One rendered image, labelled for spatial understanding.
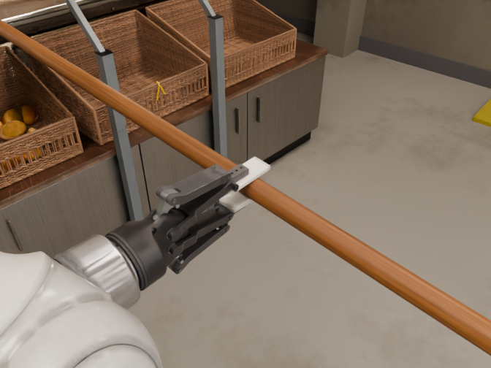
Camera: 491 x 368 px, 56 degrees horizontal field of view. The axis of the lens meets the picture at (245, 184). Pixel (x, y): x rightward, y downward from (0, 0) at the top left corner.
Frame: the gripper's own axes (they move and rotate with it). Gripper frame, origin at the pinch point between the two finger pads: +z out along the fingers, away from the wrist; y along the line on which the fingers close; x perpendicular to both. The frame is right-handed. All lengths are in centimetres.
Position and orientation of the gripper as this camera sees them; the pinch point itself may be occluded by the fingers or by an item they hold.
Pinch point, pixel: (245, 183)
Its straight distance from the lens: 62.8
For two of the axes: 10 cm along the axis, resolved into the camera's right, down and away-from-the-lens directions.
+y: -0.4, 7.7, 6.4
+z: 6.9, -4.5, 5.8
